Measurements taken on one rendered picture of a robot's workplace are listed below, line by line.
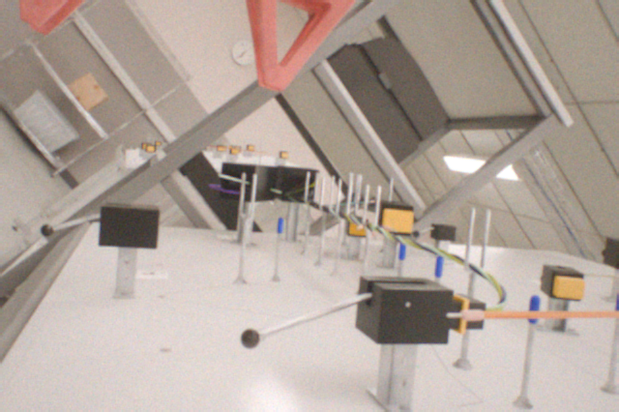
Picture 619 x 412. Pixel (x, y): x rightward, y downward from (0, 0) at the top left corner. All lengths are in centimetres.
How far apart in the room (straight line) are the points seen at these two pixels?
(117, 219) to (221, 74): 721
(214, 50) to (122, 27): 103
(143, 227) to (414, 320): 36
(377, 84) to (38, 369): 116
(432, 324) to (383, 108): 111
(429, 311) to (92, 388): 24
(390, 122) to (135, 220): 93
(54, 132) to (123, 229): 664
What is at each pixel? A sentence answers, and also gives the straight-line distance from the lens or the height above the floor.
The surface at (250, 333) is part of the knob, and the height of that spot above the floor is 103.
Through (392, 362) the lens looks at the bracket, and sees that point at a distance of 49.
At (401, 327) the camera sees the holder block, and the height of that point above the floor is 112.
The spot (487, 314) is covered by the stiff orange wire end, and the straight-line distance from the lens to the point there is 36.
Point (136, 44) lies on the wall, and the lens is 789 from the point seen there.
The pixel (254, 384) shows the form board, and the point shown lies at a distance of 52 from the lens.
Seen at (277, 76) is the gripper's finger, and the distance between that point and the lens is 43.
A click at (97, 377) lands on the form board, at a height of 92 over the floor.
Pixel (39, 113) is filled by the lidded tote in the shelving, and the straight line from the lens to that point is 738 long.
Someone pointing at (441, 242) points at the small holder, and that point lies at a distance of 126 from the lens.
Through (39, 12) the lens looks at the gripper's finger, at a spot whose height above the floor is 105.
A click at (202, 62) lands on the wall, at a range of 791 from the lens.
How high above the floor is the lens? 106
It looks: 7 degrees up
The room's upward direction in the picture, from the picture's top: 52 degrees clockwise
